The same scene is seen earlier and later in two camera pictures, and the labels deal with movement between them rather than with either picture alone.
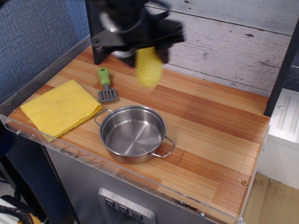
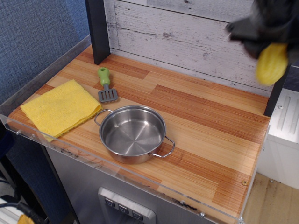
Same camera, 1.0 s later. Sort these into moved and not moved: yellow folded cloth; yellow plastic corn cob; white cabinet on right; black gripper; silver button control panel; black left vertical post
Moved: black gripper; yellow plastic corn cob
Not moved: white cabinet on right; black left vertical post; silver button control panel; yellow folded cloth
